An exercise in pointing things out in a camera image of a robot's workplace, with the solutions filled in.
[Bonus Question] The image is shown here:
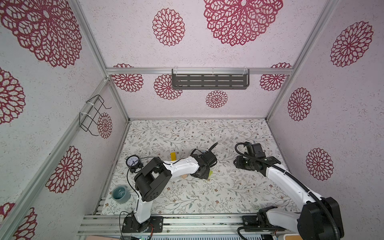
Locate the yellow wedge wood block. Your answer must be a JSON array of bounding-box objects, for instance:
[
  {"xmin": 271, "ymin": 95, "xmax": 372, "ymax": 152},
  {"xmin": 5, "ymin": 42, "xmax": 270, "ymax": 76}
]
[{"xmin": 171, "ymin": 152, "xmax": 177, "ymax": 162}]

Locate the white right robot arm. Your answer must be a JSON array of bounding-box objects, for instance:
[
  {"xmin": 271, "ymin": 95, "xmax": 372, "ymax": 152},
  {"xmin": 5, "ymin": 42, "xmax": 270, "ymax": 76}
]
[{"xmin": 234, "ymin": 142, "xmax": 345, "ymax": 240}]

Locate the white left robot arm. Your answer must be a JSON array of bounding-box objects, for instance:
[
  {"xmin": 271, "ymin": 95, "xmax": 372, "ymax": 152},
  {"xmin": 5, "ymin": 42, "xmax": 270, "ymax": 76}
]
[{"xmin": 134, "ymin": 148, "xmax": 218, "ymax": 224}]

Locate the small black alarm clock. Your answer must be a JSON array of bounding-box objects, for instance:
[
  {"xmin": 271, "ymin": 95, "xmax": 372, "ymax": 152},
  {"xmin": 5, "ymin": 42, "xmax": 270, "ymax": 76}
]
[{"xmin": 126, "ymin": 155, "xmax": 144, "ymax": 173}]

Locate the orange topped white box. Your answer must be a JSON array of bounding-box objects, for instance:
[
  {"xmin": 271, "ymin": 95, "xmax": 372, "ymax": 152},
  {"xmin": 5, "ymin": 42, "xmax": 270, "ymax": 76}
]
[{"xmin": 283, "ymin": 234, "xmax": 303, "ymax": 240}]

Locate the teal ceramic cup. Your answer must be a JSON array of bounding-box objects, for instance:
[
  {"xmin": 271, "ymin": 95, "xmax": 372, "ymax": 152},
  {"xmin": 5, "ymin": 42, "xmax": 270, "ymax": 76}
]
[{"xmin": 111, "ymin": 185, "xmax": 131, "ymax": 204}]

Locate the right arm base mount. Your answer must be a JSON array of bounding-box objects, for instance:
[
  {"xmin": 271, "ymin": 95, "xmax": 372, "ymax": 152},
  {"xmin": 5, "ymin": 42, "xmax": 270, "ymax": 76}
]
[{"xmin": 242, "ymin": 206, "xmax": 277, "ymax": 232}]

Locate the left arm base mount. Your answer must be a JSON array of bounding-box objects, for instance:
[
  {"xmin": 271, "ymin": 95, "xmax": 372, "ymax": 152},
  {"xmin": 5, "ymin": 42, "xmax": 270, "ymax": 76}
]
[{"xmin": 122, "ymin": 216, "xmax": 164, "ymax": 233}]

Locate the dark grey wall shelf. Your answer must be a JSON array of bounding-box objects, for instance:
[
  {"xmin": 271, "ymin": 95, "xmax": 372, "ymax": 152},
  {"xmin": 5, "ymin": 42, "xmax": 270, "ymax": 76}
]
[{"xmin": 171, "ymin": 69, "xmax": 250, "ymax": 90}]

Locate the black wire wall rack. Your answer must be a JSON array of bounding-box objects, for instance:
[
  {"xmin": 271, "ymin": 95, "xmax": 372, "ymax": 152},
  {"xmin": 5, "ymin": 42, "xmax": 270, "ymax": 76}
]
[{"xmin": 78, "ymin": 95, "xmax": 113, "ymax": 139}]

